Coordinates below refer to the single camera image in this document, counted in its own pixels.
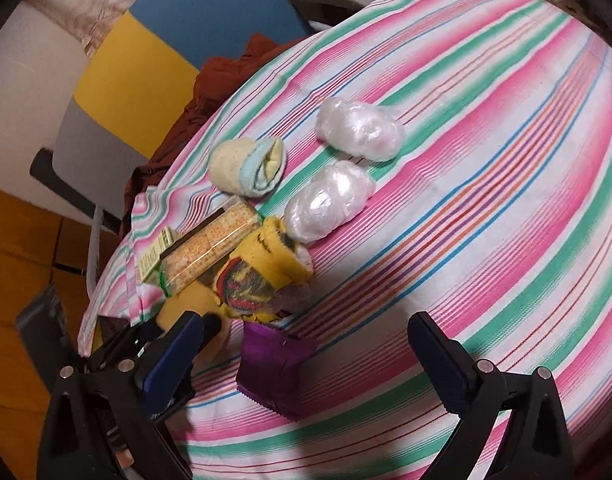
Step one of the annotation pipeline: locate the yellow sponge block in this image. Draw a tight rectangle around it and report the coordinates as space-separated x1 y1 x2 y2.
154 278 235 361

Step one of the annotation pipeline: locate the purple snack pouch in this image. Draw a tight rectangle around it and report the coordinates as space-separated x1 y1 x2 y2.
236 322 317 422

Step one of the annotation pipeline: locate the green white small box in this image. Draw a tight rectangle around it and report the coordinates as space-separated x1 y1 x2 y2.
137 226 181 283

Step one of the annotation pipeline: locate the yellow patterned rolled sock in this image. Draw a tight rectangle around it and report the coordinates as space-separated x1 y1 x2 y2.
213 217 313 324

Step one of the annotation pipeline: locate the cracker pack clear wrap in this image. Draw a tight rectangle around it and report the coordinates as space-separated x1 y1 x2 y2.
158 196 260 297

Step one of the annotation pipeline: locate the striped pink green tablecloth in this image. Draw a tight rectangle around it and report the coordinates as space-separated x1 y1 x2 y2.
78 0 612 479

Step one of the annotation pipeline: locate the cream blue rolled sock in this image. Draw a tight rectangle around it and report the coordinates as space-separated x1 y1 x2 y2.
208 138 287 198

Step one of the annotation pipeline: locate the white plastic bag bundle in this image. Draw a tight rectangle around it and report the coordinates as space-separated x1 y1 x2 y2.
315 98 406 162

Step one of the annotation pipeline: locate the blue yellow grey chair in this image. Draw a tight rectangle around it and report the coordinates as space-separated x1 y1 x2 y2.
28 0 387 231

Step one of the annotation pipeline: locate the dark red garment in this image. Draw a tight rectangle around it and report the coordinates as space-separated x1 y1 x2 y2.
120 34 304 240

